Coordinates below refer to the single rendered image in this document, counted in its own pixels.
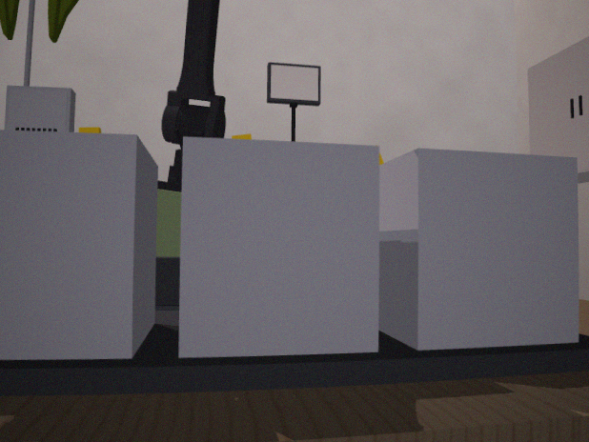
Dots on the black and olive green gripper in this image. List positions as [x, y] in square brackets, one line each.
[58, 11]

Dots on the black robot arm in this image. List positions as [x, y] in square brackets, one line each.
[196, 82]

